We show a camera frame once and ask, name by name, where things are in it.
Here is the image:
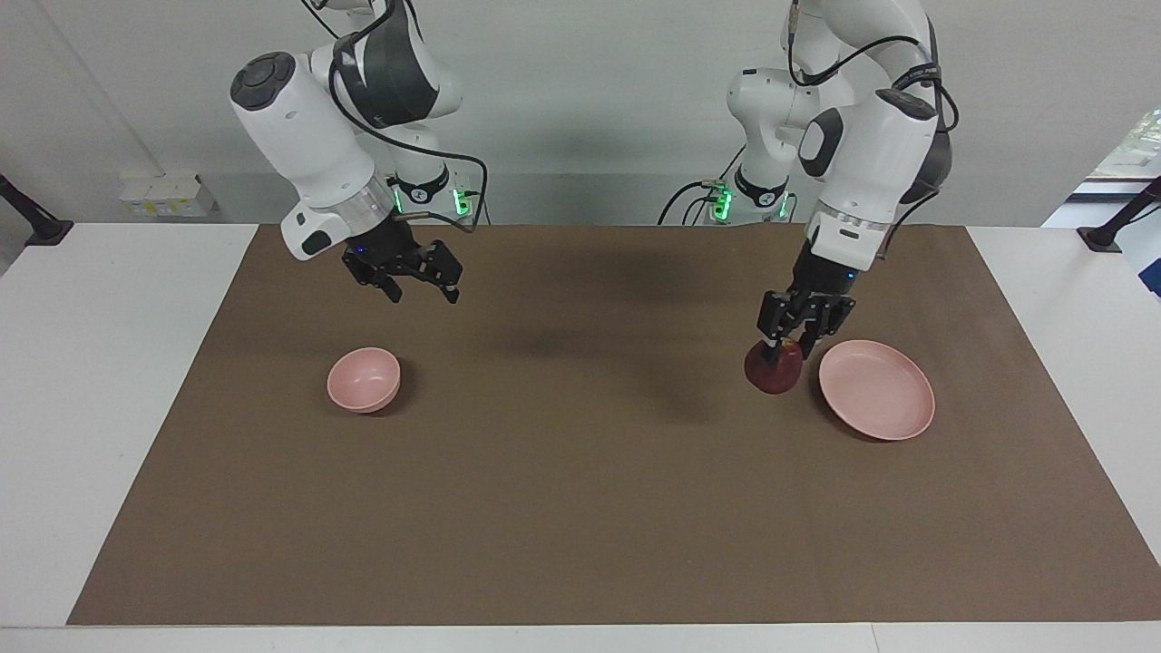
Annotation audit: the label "light blue object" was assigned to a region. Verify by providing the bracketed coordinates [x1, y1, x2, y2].
[1117, 207, 1161, 298]

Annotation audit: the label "pink bowl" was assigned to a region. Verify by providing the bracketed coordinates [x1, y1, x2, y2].
[327, 347, 402, 414]

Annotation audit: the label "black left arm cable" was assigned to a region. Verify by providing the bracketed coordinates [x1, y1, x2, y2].
[785, 0, 961, 266]

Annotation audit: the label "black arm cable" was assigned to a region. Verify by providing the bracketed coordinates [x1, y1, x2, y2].
[304, 0, 489, 229]
[785, 0, 961, 266]

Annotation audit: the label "dark red apple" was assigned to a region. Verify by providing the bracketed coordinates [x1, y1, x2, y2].
[745, 337, 805, 395]

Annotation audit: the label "white wall socket boxes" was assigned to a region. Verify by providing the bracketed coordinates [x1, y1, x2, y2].
[120, 172, 220, 219]

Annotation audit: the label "brown table mat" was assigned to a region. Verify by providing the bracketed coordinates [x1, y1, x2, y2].
[66, 224, 1161, 627]

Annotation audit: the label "black clamp stand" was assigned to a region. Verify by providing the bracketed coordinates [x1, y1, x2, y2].
[1078, 177, 1161, 253]
[0, 174, 74, 247]

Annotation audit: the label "pink plate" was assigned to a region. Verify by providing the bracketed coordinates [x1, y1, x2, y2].
[818, 340, 936, 443]

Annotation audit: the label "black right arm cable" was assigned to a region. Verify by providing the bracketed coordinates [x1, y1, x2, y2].
[304, 0, 489, 229]

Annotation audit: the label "black base cable bundle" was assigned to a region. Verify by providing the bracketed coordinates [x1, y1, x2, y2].
[658, 145, 746, 226]

